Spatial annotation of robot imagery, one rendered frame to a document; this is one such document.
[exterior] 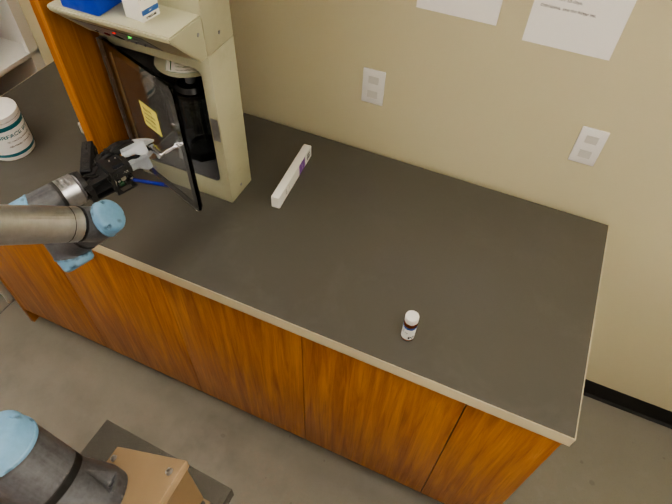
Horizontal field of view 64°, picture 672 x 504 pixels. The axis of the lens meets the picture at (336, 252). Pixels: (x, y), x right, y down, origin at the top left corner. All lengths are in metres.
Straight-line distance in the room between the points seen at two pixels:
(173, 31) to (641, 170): 1.23
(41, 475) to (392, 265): 0.93
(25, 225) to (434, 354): 0.91
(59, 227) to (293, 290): 0.57
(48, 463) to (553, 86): 1.38
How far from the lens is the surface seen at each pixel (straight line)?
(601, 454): 2.45
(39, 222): 1.15
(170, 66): 1.46
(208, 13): 1.31
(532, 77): 1.54
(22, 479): 1.00
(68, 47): 1.54
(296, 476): 2.17
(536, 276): 1.54
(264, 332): 1.52
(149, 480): 1.01
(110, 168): 1.35
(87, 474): 1.04
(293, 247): 1.48
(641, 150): 1.64
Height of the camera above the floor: 2.07
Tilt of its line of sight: 50 degrees down
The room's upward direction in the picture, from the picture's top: 3 degrees clockwise
